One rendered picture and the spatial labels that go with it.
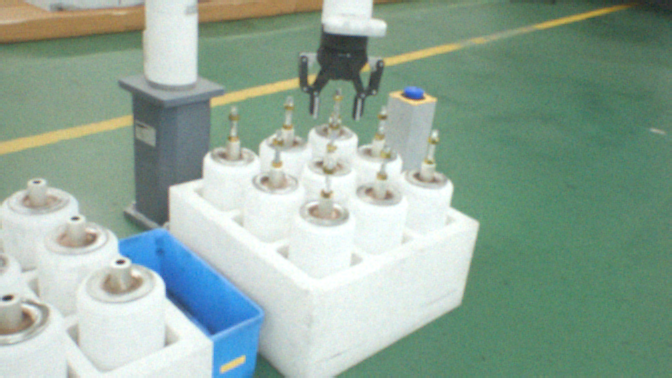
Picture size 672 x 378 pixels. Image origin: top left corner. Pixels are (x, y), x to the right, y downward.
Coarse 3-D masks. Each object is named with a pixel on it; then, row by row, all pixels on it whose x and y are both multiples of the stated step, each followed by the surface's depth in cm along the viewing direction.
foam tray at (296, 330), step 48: (192, 192) 113; (192, 240) 112; (240, 240) 100; (288, 240) 102; (432, 240) 107; (240, 288) 104; (288, 288) 94; (336, 288) 92; (384, 288) 101; (432, 288) 112; (288, 336) 97; (336, 336) 97; (384, 336) 107
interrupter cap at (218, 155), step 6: (216, 150) 112; (222, 150) 112; (240, 150) 113; (246, 150) 113; (210, 156) 109; (216, 156) 109; (222, 156) 110; (240, 156) 111; (246, 156) 111; (252, 156) 111; (216, 162) 108; (222, 162) 107; (228, 162) 108; (234, 162) 108; (240, 162) 108; (246, 162) 108; (252, 162) 109
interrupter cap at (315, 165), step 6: (312, 162) 112; (318, 162) 112; (342, 162) 113; (312, 168) 109; (318, 168) 110; (336, 168) 111; (342, 168) 111; (348, 168) 111; (318, 174) 108; (324, 174) 108; (336, 174) 108; (342, 174) 108
